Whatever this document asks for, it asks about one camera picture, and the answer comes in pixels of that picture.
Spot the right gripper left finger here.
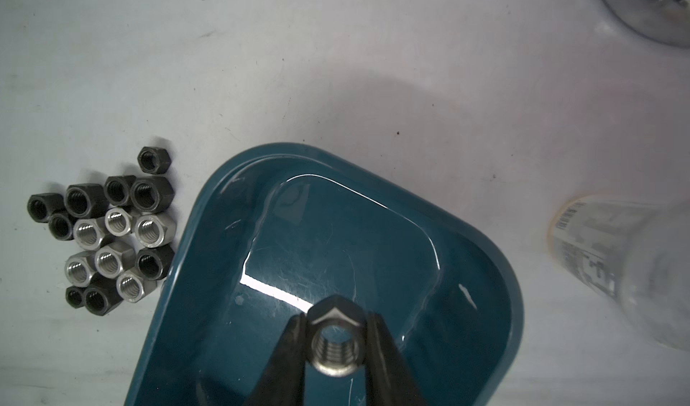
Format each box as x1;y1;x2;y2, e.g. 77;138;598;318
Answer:
244;314;307;406

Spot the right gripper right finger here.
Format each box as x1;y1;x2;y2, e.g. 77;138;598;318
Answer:
365;313;426;406

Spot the silver hex nut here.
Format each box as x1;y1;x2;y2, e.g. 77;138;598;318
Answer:
116;269;157;304
307;295;367;378
133;213;176;248
104;207;140;237

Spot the teal storage box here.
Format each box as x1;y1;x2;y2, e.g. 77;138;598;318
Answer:
126;143;524;405

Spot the black hex nut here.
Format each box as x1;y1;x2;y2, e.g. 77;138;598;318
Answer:
84;278;123;316
138;147;172;175
27;192;65;223
135;245;175;281

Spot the clear plastic cup with label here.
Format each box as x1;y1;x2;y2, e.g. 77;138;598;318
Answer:
547;195;689;350

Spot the chrome wine glass rack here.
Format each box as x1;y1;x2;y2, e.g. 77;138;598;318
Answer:
603;0;689;49

